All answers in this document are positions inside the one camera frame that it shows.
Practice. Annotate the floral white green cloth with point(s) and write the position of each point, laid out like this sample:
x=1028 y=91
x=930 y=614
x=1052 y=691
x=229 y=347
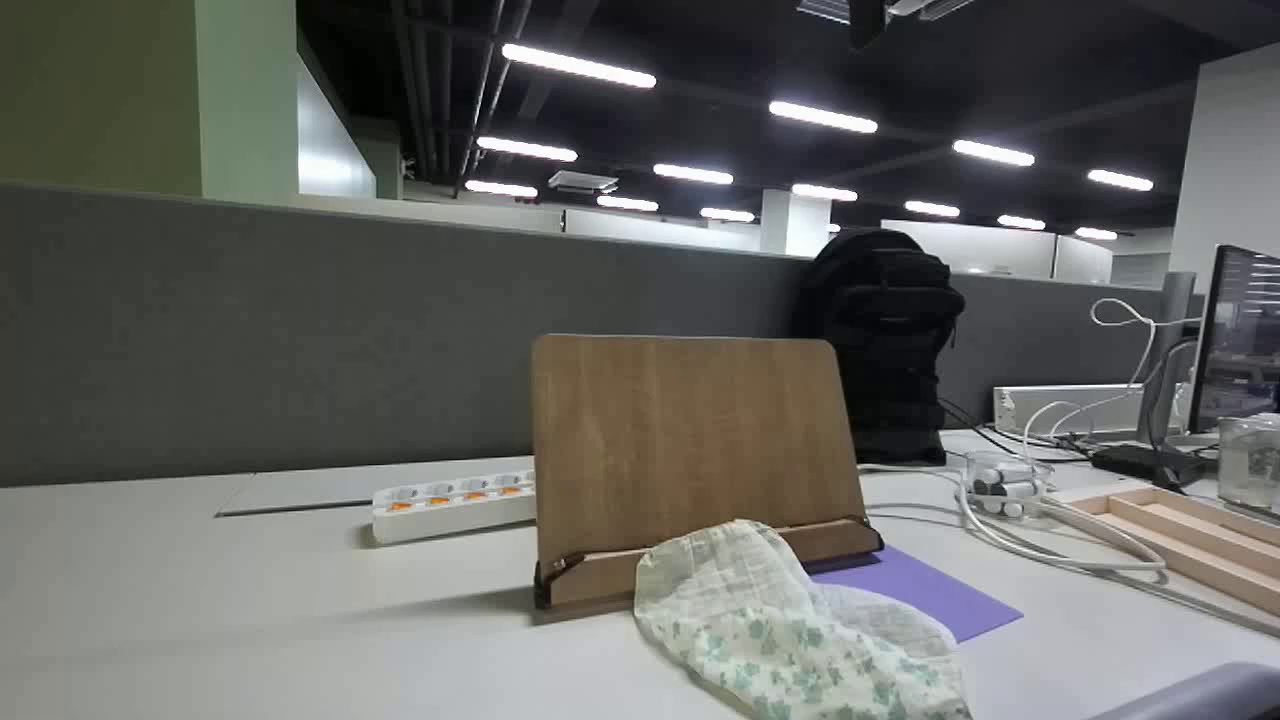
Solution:
x=761 y=626

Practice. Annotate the wooden book stand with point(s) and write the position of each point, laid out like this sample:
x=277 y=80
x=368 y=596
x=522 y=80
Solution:
x=664 y=426

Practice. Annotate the white ceiling tube light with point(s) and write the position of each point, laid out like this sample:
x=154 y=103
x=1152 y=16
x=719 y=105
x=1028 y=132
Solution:
x=1022 y=220
x=527 y=150
x=693 y=175
x=820 y=117
x=1120 y=177
x=501 y=191
x=993 y=153
x=824 y=194
x=628 y=205
x=933 y=210
x=1096 y=234
x=579 y=67
x=724 y=214

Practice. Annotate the white power strip orange switches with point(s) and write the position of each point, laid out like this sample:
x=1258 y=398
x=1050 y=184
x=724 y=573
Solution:
x=452 y=514

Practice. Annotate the purple flat mat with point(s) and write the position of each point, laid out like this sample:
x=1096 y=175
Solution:
x=933 y=595

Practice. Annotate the grey desk partition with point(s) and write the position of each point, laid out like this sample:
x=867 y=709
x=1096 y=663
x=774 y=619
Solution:
x=267 y=335

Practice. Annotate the white rectangular box device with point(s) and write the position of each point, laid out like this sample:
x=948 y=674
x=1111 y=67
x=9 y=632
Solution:
x=1064 y=407

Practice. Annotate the grey monitor stand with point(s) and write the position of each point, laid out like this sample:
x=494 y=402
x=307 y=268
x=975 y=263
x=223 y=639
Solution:
x=1176 y=384

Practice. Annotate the black computer monitor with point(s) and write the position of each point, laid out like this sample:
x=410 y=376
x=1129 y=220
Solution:
x=1247 y=340

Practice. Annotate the clear plastic container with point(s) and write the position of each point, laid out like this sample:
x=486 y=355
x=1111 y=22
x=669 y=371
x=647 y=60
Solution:
x=1254 y=467

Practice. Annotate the grey rounded object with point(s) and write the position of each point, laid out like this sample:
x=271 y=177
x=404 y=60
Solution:
x=1201 y=692

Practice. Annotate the light wooden tray frame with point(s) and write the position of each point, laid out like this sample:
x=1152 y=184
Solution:
x=1201 y=540

